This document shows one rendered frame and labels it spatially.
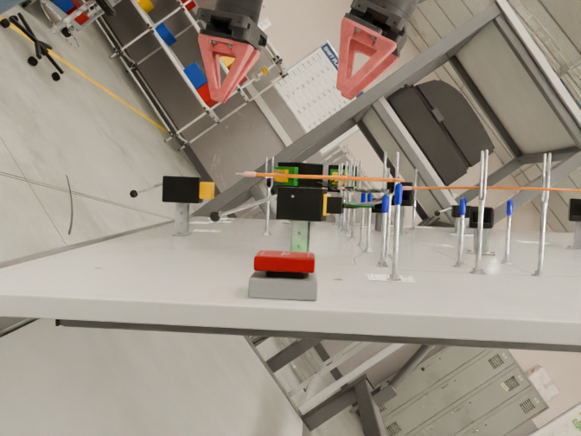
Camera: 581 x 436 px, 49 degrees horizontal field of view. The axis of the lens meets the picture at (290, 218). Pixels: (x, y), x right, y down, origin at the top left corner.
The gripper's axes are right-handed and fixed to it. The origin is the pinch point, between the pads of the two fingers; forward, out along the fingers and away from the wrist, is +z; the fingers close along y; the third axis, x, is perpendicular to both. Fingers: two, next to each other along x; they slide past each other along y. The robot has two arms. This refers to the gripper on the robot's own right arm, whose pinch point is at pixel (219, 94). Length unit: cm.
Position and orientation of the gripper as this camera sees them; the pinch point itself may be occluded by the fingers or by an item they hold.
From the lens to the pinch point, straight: 82.4
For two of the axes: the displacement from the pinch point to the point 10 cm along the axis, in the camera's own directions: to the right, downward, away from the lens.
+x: -9.5, -2.4, 1.9
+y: 2.0, -0.4, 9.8
